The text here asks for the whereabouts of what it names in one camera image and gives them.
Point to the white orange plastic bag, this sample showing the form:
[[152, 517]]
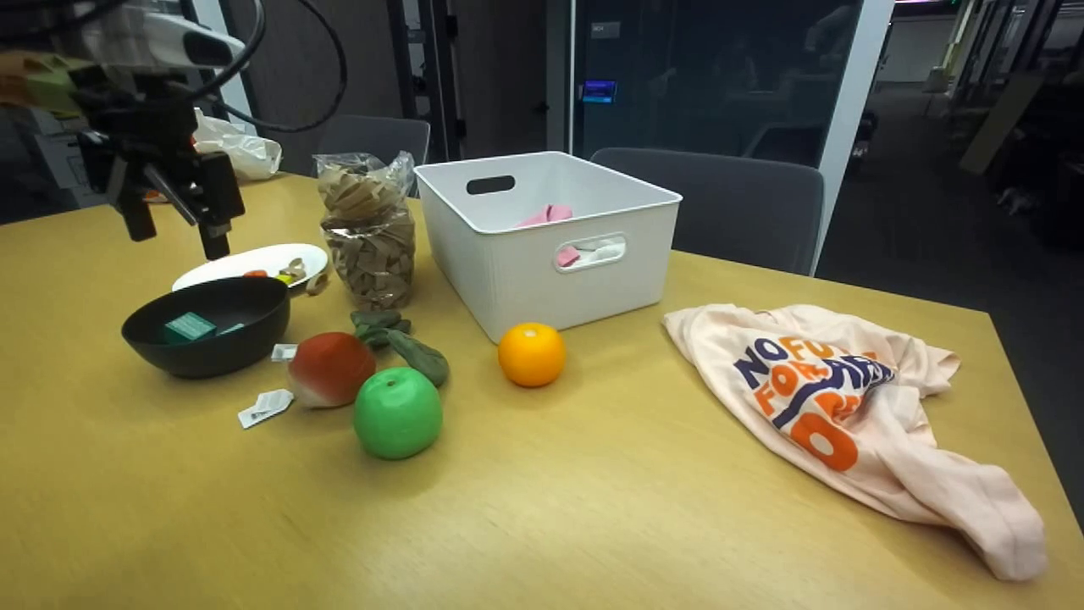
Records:
[[241, 150]]

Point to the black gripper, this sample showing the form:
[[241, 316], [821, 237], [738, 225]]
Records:
[[154, 129]]

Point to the orange toy fruit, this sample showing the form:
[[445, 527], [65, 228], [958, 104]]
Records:
[[534, 354]]

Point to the peach printed t-shirt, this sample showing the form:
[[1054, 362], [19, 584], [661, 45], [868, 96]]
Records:
[[859, 428]]

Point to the green toy apple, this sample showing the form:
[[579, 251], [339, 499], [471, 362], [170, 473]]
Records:
[[397, 413]]

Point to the white plastic bin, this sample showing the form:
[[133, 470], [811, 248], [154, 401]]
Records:
[[531, 277]]

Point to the white paper tag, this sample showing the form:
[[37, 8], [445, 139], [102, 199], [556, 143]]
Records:
[[266, 409]]

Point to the blue lit screen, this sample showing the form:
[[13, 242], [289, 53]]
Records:
[[599, 94]]

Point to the red toy fruit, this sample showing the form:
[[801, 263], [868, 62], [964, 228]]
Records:
[[331, 368]]

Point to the orange round bead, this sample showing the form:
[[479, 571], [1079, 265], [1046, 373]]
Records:
[[259, 272]]

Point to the grey office chair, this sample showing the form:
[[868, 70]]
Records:
[[379, 135], [733, 205]]

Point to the black bowl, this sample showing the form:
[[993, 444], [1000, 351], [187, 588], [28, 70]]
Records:
[[225, 343]]

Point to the large teal block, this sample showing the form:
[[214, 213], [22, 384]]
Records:
[[190, 325]]

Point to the white round plate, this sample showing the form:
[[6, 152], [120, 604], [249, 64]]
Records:
[[241, 263]]

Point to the pink item in bin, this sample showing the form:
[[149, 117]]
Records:
[[549, 211]]

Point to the clear bag of rubber bands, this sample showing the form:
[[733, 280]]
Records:
[[371, 242]]

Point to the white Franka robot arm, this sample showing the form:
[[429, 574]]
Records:
[[137, 34]]

